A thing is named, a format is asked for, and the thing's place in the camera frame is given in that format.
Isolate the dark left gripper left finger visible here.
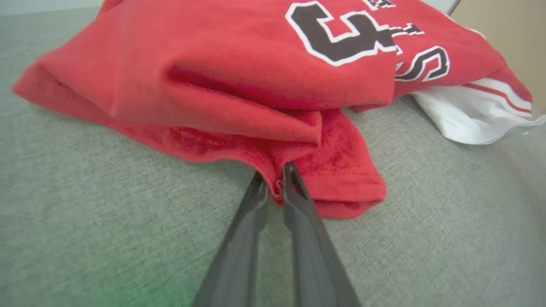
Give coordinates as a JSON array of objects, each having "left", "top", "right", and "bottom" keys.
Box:
[{"left": 194, "top": 171, "right": 270, "bottom": 307}]

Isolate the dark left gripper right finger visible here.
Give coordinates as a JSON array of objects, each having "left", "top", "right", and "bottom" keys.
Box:
[{"left": 282, "top": 162, "right": 363, "bottom": 307}]

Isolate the red basketball jersey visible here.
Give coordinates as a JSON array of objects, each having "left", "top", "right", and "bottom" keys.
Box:
[{"left": 12, "top": 0, "right": 546, "bottom": 219}]

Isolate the grey fabric sofa seat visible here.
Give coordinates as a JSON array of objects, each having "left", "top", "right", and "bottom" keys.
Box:
[{"left": 0, "top": 6, "right": 546, "bottom": 307}]

